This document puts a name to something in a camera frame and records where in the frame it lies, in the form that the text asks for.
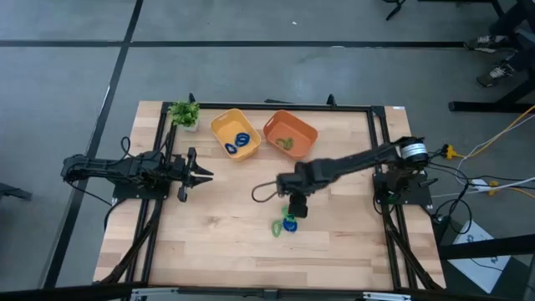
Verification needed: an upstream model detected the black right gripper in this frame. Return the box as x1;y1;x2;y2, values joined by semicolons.
276;161;313;218

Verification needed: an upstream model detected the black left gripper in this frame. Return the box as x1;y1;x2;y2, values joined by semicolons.
169;145;215;203

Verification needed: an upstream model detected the orange plastic bin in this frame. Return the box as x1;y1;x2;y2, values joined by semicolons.
262;109;319;161

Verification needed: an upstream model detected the yellow plastic bin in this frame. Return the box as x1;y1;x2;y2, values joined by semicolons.
209;108;262;161

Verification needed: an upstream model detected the green plant in white pot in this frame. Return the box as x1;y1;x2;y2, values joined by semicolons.
167;99;201;133

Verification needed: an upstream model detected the black crossbar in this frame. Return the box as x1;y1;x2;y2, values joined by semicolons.
0;283;535;301

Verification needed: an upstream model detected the black furniture foot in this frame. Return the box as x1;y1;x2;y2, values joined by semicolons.
0;182;33;201

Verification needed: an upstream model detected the black beam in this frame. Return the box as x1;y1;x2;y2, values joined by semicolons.
438;234;535;261

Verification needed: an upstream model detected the black chair base leg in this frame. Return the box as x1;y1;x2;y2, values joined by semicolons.
384;0;407;21

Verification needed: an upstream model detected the black desk leg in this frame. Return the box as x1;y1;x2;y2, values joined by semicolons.
449;77;535;113

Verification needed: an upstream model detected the white box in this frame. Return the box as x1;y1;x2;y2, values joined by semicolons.
451;232;513;293

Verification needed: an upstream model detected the person's foot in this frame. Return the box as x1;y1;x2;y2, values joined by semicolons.
476;62;516;89
464;33;507;54

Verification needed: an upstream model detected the person's leg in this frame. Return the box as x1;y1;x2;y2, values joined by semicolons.
488;0;535;41

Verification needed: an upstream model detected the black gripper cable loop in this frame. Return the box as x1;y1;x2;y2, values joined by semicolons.
251;181;280;204

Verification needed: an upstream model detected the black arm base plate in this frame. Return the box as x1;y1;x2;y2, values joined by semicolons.
112;181;171;201
372;171;432;206

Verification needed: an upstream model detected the black aluminium table frame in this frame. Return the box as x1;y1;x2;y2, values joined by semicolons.
94;99;446;292

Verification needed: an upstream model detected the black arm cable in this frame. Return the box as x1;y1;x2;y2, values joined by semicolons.
66;179;123;232

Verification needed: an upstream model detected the black floor cable loop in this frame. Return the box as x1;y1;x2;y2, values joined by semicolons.
432;196;474;235

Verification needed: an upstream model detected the yellow extension cable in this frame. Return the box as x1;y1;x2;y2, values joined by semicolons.
442;106;535;161

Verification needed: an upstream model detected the white cable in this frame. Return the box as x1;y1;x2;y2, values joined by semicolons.
455;115;535;176

